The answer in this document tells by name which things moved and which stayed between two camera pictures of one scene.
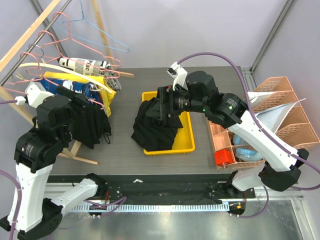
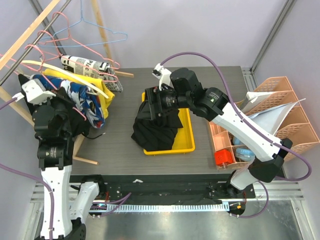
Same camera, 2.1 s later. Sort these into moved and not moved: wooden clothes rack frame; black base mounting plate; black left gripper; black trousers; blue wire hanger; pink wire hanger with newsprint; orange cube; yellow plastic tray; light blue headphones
Moved: pink wire hanger with newsprint; blue wire hanger; black left gripper
Not moved: light blue headphones; yellow plastic tray; orange cube; wooden clothes rack frame; black trousers; black base mounting plate
